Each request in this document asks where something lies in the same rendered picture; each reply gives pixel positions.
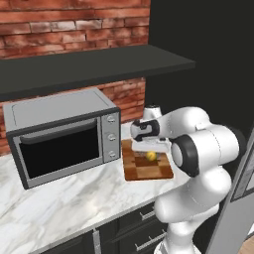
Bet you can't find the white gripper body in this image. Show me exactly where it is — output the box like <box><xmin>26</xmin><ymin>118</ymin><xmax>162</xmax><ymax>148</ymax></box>
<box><xmin>131</xmin><ymin>138</ymin><xmax>172</xmax><ymax>155</ymax></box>

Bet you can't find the yellow lemon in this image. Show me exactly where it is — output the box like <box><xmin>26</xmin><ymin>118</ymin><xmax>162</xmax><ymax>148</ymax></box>
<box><xmin>146</xmin><ymin>151</ymin><xmax>158</xmax><ymax>162</ymax></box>

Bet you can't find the wooden checkered cutting board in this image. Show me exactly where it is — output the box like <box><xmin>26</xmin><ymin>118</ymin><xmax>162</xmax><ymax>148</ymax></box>
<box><xmin>121</xmin><ymin>138</ymin><xmax>176</xmax><ymax>183</ymax></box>

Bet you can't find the dark tall fridge housing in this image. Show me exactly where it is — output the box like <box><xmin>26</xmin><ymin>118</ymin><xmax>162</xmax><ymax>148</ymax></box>
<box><xmin>144</xmin><ymin>0</ymin><xmax>254</xmax><ymax>143</ymax></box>

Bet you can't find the dark shallow drawer front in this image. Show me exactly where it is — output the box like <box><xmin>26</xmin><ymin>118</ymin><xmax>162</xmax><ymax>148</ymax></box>
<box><xmin>116</xmin><ymin>201</ymin><xmax>160</xmax><ymax>234</ymax></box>

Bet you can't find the dark glass oven door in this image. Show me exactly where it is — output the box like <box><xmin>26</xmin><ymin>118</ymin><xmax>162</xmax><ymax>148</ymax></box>
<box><xmin>12</xmin><ymin>117</ymin><xmax>105</xmax><ymax>187</ymax></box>

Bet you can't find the dark deep drawer front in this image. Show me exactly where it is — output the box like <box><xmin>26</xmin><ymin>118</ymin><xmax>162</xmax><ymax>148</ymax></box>
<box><xmin>110</xmin><ymin>223</ymin><xmax>169</xmax><ymax>254</ymax></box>

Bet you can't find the grey toaster oven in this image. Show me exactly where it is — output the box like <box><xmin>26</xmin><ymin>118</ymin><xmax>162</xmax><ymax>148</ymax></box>
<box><xmin>2</xmin><ymin>86</ymin><xmax>122</xmax><ymax>191</ymax></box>

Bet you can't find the dark cupboard door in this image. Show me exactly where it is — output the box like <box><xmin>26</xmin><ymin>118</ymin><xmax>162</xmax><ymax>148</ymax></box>
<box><xmin>41</xmin><ymin>228</ymin><xmax>100</xmax><ymax>254</ymax></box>

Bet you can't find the silver drawer handle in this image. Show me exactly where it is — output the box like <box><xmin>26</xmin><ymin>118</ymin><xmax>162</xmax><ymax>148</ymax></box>
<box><xmin>134</xmin><ymin>230</ymin><xmax>168</xmax><ymax>252</ymax></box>
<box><xmin>139</xmin><ymin>210</ymin><xmax>157</xmax><ymax>221</ymax></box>

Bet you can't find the grey oven door handle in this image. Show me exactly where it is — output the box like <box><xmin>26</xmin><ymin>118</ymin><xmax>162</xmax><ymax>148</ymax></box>
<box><xmin>19</xmin><ymin>119</ymin><xmax>99</xmax><ymax>146</ymax></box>

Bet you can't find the dark wall shelf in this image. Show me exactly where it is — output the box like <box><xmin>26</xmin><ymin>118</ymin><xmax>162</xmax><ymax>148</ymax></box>
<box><xmin>0</xmin><ymin>44</ymin><xmax>196</xmax><ymax>102</ymax></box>

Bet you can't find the silver cupboard door handle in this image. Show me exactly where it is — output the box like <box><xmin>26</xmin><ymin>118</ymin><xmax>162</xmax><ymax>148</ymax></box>
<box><xmin>92</xmin><ymin>228</ymin><xmax>102</xmax><ymax>254</ymax></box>

